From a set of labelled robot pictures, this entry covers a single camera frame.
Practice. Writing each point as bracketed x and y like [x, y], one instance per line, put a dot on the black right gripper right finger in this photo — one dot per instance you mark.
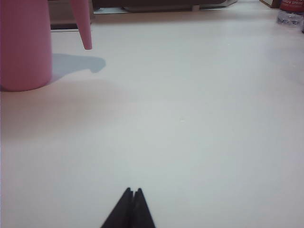
[141, 211]

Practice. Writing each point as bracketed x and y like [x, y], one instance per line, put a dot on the pink plastic watering can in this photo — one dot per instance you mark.
[23, 47]

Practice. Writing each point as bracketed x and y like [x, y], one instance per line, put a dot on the clear bottle with red label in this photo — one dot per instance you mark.
[288, 14]

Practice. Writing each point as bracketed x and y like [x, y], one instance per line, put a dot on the brown cardboard box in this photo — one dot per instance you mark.
[270, 2]

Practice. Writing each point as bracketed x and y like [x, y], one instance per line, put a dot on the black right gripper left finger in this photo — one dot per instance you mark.
[121, 211]

